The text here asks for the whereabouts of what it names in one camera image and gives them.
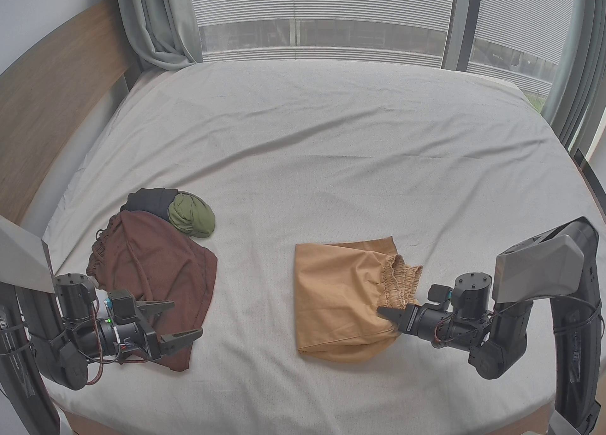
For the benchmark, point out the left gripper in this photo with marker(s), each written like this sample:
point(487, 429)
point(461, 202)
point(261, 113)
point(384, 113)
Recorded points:
point(130, 338)

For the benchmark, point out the window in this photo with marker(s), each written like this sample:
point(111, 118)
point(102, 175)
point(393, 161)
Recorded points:
point(331, 2)

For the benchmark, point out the grey-green curtain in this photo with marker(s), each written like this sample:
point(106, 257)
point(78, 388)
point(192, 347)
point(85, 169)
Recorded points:
point(577, 45)
point(156, 7)

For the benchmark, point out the green garment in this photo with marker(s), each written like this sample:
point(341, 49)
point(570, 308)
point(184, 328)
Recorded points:
point(191, 215)

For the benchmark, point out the bed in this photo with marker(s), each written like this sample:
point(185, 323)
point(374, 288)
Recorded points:
point(303, 139)

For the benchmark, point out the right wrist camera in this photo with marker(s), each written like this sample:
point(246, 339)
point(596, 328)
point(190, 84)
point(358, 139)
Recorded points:
point(440, 293)

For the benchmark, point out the black garment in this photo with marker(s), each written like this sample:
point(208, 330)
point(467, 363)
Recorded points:
point(144, 201)

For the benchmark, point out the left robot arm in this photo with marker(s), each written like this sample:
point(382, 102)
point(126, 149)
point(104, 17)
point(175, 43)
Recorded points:
point(71, 348)

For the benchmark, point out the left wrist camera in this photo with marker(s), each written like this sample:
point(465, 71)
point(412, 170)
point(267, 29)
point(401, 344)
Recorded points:
point(120, 304)

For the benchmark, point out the brown shorts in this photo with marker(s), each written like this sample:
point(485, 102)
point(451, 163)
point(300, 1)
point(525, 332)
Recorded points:
point(156, 262)

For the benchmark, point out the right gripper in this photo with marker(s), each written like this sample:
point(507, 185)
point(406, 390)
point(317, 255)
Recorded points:
point(423, 322)

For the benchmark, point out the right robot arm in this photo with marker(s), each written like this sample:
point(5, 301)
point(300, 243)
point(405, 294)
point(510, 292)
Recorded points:
point(530, 281)

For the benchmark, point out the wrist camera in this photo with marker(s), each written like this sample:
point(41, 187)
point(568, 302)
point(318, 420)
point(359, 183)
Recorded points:
point(440, 293)
point(120, 304)

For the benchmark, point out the tan shorts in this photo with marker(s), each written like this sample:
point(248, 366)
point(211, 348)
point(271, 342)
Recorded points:
point(336, 296)

